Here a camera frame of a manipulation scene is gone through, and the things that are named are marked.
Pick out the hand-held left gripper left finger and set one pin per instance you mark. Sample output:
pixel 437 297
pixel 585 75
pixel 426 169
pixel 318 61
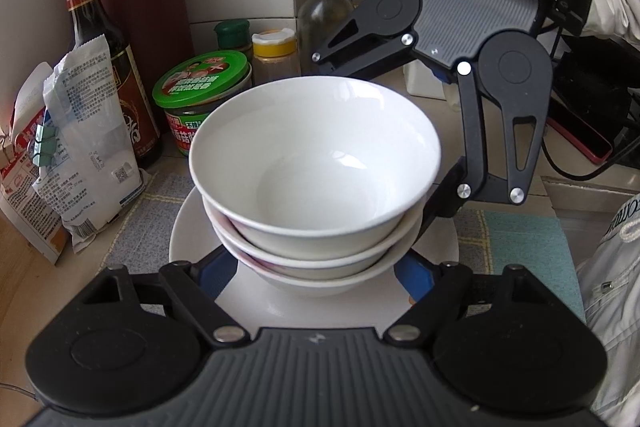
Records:
pixel 217 269

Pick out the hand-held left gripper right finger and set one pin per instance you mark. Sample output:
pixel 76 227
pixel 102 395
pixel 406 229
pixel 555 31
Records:
pixel 412 274

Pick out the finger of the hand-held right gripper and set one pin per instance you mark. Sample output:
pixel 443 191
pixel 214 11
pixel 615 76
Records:
pixel 440 202
pixel 350 57

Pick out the white bowl with floral print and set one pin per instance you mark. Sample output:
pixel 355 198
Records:
pixel 320 282
pixel 320 254

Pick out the white plate with fruit print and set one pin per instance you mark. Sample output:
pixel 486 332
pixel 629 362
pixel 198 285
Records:
pixel 310 312

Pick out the plain white bowl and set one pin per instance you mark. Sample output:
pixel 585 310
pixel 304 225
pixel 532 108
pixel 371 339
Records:
pixel 300 157

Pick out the clear glass bottle red cap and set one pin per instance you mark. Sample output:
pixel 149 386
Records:
pixel 322 22

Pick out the white plastic container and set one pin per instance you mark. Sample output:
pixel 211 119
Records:
pixel 420 82

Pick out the yellow lid spice jar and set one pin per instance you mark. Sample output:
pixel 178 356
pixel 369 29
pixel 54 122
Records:
pixel 272 57

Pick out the grey blue checked cloth mat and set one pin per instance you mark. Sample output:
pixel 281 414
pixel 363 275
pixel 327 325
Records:
pixel 525 257

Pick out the green lid spice jar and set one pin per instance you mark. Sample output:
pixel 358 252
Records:
pixel 232 34

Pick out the dark appliance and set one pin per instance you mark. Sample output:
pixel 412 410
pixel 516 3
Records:
pixel 600 82

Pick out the green lid sauce jar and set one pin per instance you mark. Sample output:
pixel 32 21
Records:
pixel 200 82

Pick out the red smartphone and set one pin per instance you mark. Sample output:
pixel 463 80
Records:
pixel 580 132

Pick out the white plastic bag blue print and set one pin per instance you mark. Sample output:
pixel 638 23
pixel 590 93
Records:
pixel 85 167

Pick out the person's white jacket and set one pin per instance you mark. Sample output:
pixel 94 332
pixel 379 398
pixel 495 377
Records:
pixel 615 297

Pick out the dark red knife block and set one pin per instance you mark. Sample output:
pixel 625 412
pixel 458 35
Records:
pixel 145 7

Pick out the red and white food bag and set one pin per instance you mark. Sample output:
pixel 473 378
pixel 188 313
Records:
pixel 20 187

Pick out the mint green bag clip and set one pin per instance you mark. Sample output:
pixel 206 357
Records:
pixel 42 144

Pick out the dark soy sauce bottle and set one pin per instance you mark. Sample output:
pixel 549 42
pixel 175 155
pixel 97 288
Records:
pixel 92 22

